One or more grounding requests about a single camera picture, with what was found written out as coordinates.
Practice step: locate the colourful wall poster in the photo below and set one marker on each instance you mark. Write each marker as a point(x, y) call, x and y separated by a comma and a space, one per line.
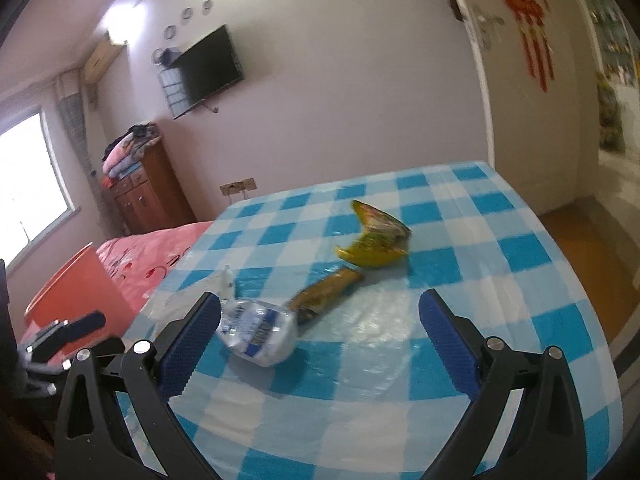
point(612, 50)

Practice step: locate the blue wall hanging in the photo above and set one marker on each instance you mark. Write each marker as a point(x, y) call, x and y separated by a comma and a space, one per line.
point(165, 56)

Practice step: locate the wooden cabinet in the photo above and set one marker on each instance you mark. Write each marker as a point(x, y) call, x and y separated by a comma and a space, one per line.
point(150, 195)

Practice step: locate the checked curtain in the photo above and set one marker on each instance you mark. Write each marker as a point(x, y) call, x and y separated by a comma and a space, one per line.
point(70, 110)

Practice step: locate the orange plastic basin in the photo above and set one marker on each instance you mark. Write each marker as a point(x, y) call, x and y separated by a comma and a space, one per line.
point(80, 280)

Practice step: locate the black wall television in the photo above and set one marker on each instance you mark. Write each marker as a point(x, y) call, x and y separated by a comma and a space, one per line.
point(207, 67)

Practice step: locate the yellow green snack wrapper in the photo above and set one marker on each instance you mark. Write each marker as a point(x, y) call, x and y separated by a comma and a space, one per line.
point(375, 250)

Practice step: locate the brown snack wrapper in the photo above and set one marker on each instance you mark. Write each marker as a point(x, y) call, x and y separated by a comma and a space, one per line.
point(325, 290)

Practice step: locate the white door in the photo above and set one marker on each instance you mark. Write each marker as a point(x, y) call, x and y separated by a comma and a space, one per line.
point(530, 135)

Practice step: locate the window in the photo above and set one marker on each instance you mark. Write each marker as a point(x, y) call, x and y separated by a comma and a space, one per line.
point(25, 180)

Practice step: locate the pink printed blanket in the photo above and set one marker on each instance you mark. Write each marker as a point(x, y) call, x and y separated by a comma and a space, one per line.
point(150, 255)

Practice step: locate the red paper door decoration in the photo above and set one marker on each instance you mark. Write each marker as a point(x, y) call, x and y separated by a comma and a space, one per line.
point(530, 20)

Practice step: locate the blue checked tablecloth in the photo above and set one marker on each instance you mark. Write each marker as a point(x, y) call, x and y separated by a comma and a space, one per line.
point(450, 260)

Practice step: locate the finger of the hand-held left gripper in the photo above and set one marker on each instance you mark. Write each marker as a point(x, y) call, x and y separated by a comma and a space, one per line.
point(87, 321)
point(42, 367)

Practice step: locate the wall air conditioner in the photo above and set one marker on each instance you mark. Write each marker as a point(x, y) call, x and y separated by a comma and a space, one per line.
point(97, 60)

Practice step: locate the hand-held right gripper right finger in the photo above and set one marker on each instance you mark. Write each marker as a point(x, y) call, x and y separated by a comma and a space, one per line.
point(447, 345)

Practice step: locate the crushed clear plastic bottle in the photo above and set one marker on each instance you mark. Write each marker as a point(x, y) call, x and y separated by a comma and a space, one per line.
point(255, 330)

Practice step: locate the round wall ornament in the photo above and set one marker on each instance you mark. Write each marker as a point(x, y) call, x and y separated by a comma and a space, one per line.
point(207, 6)
point(171, 31)
point(187, 13)

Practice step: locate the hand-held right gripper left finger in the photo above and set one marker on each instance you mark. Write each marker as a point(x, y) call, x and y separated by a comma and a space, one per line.
point(192, 340)

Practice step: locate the pile of folded clothes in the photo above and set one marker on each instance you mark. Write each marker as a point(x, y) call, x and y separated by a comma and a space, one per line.
point(125, 152)

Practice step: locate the wall socket strip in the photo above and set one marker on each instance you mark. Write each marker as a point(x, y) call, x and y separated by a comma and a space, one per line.
point(240, 186)

